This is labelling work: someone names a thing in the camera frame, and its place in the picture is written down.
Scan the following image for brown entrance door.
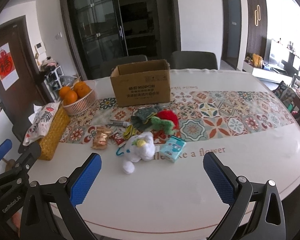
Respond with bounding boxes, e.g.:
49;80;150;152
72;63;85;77
0;16;52;124

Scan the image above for white fruit basket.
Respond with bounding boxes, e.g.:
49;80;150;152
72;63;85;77
62;80;97;116

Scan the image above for floral cloth cover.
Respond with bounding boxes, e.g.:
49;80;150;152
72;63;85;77
23;102;60;146

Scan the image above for yellow woven tissue box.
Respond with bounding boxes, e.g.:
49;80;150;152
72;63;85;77
39;107;70;161

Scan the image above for white shoe rack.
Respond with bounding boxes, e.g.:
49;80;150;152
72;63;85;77
45;65;64;92

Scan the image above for red fu poster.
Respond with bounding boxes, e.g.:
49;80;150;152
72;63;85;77
0;43;19;90

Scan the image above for dark chair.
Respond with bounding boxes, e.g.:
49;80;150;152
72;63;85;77
100;54;148;78
171;51;218;70

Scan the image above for teal tissue pack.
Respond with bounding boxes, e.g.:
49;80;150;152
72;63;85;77
159;135;186;163

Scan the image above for brown cardboard box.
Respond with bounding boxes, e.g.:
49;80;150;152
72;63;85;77
110;60;171;107

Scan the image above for white plush toy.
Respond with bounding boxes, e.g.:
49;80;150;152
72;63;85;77
116;132;155;174

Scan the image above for dark chair left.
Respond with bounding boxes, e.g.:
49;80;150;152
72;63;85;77
100;54;148;78

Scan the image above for wall intercom panel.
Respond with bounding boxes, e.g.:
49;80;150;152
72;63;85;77
34;42;46;55

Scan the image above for red green plush toy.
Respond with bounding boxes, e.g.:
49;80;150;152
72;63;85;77
151;110;179;135

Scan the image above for dark green plush toy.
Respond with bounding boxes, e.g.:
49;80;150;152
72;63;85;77
130;105;162;132

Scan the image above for dark chair right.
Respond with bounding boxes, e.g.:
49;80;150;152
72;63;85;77
171;51;218;70

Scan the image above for patterned tablecloth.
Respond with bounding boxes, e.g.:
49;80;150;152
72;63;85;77
27;68;300;235

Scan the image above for black glass cabinet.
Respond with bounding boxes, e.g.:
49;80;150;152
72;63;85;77
60;0;181;80

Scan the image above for red snack packet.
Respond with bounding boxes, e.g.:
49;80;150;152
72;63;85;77
109;133;126;147

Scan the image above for white tv console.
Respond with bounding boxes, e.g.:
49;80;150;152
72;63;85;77
242;61;292;85

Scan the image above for orange fruit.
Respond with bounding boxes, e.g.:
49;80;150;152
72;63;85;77
63;90;78;106
73;81;91;98
59;86;71;100

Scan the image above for gold fortune biscuits bag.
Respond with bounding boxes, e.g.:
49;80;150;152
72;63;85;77
92;127;112;150

